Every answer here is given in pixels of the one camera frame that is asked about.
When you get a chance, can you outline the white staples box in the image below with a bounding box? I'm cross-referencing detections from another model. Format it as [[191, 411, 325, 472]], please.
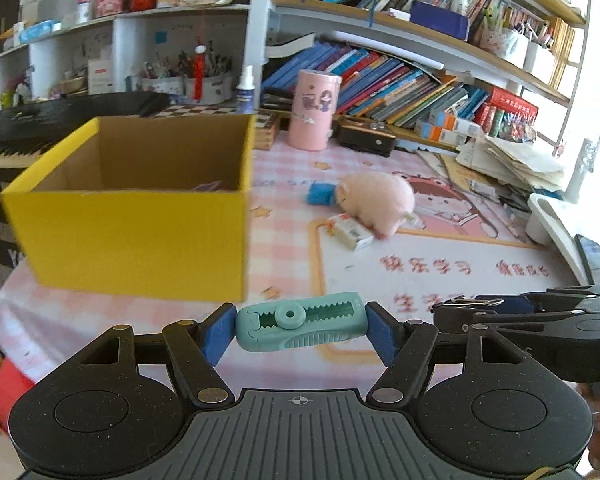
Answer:
[[327, 214, 374, 252]]

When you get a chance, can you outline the pink plush pig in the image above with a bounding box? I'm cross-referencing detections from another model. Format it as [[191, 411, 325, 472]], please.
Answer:
[[335, 171, 415, 238]]

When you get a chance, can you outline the blue eraser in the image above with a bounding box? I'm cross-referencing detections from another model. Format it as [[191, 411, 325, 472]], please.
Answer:
[[306, 182, 336, 207]]

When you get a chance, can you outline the black smartphone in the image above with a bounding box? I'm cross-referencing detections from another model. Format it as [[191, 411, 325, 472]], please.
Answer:
[[574, 234, 600, 285]]

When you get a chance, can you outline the white laptop stand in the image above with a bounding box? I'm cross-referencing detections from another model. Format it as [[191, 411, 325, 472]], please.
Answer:
[[528, 193, 595, 285]]

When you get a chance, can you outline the pink checkered tablecloth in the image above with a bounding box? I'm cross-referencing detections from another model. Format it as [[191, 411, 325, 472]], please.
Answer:
[[0, 134, 581, 396]]

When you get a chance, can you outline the yellow cardboard box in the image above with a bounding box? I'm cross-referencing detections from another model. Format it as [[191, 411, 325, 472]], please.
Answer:
[[1, 114, 254, 302]]

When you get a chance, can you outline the stack of papers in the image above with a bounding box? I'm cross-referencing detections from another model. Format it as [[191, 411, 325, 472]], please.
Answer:
[[456, 136, 567, 193]]

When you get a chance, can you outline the wooden chess box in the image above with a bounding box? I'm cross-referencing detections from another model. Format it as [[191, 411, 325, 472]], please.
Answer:
[[149, 102, 282, 151]]

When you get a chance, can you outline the row of leaning books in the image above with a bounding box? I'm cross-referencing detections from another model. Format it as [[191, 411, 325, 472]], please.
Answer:
[[261, 40, 538, 143]]

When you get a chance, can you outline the white blue spray bottle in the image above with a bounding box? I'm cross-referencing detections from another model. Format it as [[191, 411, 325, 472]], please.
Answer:
[[236, 65, 256, 115]]

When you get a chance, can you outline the pink cylindrical humidifier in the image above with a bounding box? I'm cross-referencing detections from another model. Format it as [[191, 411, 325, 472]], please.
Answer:
[[288, 70, 341, 152]]

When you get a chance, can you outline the black yamaha keyboard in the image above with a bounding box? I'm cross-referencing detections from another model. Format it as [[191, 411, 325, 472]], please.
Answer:
[[0, 91, 171, 182]]

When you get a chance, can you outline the white shelf unit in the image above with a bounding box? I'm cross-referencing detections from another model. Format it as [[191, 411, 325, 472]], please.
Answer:
[[0, 4, 248, 99]]

